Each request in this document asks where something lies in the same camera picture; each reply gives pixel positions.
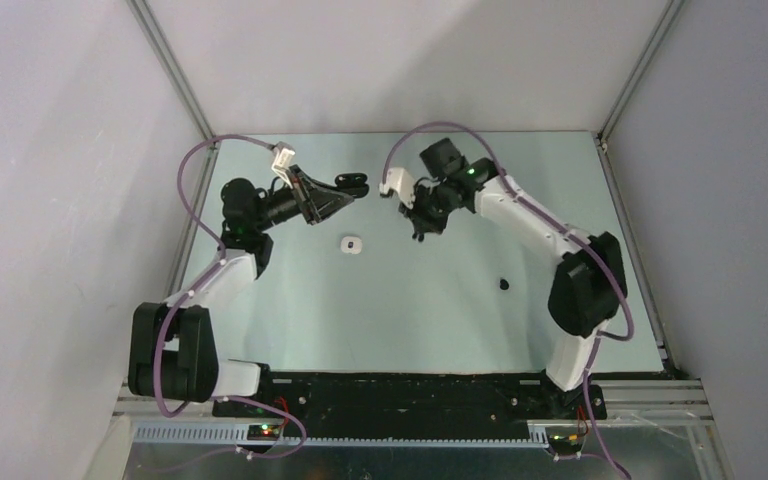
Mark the white earbud charging case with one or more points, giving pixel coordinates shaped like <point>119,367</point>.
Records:
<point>351,245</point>

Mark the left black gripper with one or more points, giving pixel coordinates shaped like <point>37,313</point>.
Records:
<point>320,205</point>

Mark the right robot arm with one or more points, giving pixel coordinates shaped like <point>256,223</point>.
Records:
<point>588,276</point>

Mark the black charging case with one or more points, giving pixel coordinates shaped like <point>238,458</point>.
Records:
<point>352,180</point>

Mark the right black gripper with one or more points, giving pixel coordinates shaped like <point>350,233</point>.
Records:
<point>421,222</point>

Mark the aluminium frame rail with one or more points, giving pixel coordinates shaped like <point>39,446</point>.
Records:
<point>660,405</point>

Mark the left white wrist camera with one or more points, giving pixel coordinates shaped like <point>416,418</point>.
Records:
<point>283,155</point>

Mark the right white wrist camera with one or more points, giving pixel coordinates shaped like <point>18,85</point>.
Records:
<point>400,183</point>

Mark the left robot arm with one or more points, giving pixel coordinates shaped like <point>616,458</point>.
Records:
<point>174,353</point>

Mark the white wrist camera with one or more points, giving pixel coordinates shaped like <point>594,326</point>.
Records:
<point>283,155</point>
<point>400,183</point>

